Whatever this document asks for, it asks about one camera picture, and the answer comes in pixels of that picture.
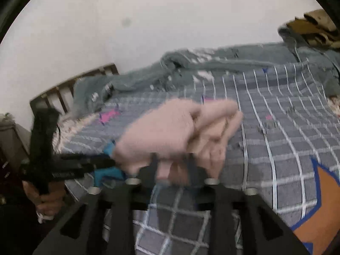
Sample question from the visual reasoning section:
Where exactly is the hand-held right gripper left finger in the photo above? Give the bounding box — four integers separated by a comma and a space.
33, 153, 160, 255

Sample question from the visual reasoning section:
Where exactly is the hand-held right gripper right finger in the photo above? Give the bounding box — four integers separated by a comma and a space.
187, 153, 311, 255

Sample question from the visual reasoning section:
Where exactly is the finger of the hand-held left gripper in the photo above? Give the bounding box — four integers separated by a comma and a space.
80, 165, 126, 188
60, 140, 118, 168

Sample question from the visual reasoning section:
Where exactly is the pink knit sweater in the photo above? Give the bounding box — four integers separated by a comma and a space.
113, 98, 244, 187

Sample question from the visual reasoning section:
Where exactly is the brown clothes pile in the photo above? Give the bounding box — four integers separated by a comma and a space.
285, 9, 340, 50

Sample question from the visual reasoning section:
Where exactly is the person's left hand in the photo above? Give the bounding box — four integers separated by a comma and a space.
22, 181, 66, 221

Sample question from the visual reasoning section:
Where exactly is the grey cloth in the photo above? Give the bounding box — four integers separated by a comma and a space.
0, 114, 30, 166

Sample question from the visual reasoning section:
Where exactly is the dark wooden headboard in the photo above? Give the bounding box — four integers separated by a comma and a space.
29, 63, 119, 117

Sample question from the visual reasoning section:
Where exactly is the grey checked blanket with stars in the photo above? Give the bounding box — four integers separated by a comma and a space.
53, 66, 340, 255

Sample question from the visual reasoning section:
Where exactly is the grey quilt with flower print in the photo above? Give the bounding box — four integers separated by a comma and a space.
72, 28, 340, 116

